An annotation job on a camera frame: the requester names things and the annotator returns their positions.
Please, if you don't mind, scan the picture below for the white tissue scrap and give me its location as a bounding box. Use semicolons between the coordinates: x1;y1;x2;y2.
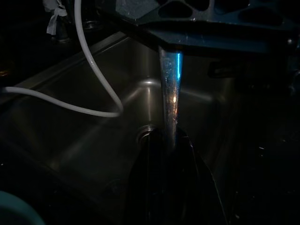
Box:
45;0;68;36

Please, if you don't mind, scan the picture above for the light blue plate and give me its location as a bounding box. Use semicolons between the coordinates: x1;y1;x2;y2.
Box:
0;190;45;225

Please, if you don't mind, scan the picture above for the white hose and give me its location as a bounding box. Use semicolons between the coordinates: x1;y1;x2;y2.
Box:
0;0;125;118

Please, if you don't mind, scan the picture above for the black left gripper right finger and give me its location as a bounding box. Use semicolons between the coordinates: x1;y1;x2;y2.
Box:
174;127;229;225

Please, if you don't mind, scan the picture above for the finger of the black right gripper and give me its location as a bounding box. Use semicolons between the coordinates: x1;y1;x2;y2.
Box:
95;0;300;56

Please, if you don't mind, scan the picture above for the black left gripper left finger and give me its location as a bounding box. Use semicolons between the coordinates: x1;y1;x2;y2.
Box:
126;130;175;225

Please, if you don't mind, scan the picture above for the metal spoon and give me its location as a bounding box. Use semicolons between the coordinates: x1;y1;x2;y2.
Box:
157;45;184;153

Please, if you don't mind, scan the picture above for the round sink drain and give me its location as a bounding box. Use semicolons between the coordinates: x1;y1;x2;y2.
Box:
135;124;165;150

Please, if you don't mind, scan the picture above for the metal faucet base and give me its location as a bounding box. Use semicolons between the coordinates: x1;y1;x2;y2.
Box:
50;18;72;44

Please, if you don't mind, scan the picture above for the stainless steel sink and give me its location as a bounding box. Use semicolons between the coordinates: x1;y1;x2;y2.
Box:
0;30;242;211

